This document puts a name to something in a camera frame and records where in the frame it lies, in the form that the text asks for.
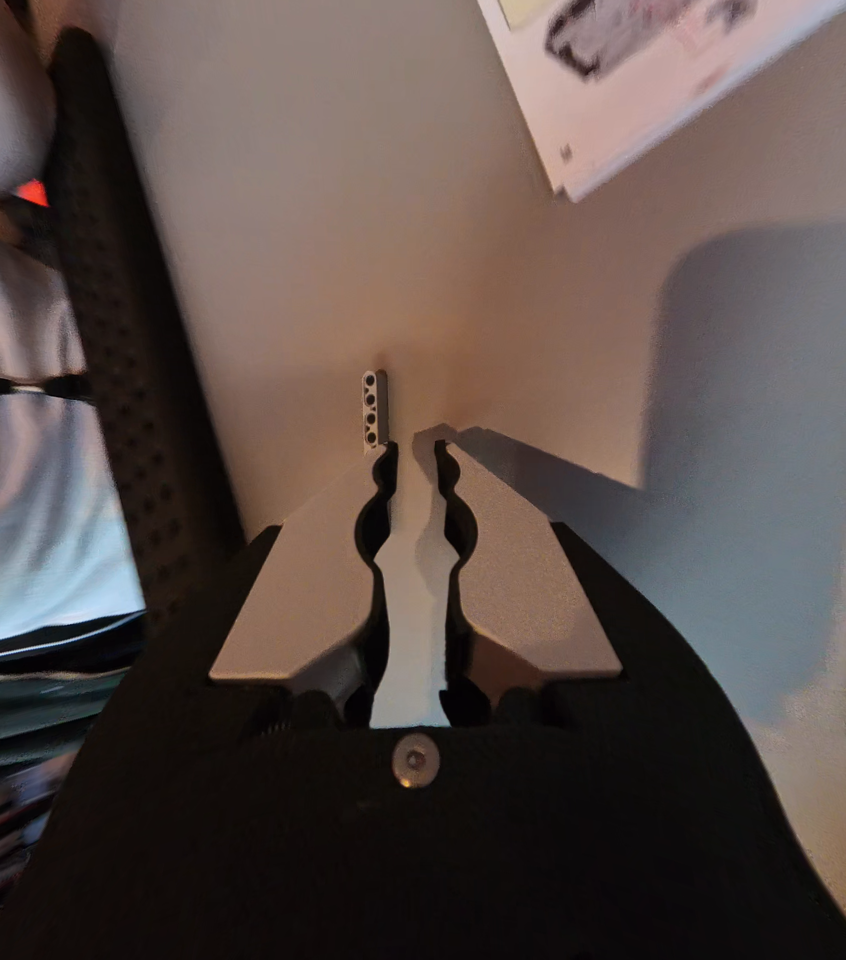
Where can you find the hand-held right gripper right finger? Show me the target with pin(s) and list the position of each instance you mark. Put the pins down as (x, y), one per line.
(535, 600)

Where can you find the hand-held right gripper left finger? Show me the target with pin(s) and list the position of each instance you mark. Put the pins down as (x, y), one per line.
(295, 600)

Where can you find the light grey perforated beam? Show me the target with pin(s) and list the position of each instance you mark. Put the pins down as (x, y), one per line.
(374, 409)

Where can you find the grey desk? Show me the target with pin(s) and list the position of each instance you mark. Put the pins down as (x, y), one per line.
(318, 225)

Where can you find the person's light grey pants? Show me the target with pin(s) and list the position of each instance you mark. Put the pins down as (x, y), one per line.
(18, 487)

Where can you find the mesh office chair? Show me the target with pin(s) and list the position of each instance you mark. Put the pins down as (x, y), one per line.
(130, 337)

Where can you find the dark cloth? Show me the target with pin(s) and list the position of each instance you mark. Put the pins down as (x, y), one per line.
(10, 787)

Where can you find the white instruction booklet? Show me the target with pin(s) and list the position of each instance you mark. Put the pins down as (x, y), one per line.
(617, 112)

